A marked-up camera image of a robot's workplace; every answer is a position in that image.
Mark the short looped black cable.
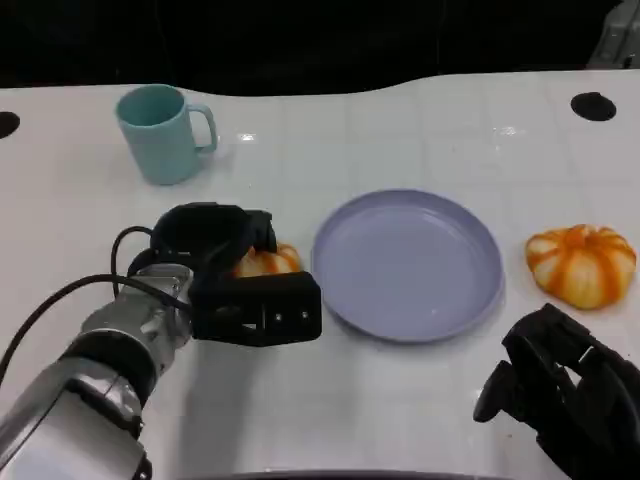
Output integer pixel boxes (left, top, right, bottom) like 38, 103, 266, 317
110, 224, 157, 301

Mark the orange white toy bread roll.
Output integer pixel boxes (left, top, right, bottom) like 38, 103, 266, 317
524, 224, 639, 310
230, 242, 303, 279

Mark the long black arm cable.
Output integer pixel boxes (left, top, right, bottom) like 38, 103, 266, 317
0, 272, 194, 381

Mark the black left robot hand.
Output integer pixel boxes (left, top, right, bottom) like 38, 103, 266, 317
149, 202, 279, 282

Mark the lilac plate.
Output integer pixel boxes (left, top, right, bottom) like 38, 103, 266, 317
310, 188, 505, 345

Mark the pale green mug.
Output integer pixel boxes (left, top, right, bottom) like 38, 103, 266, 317
115, 84, 220, 187

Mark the grey metal frame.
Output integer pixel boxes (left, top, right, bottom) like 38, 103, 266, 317
587, 0, 640, 71

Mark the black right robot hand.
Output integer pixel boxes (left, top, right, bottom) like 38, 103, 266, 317
472, 302, 640, 480

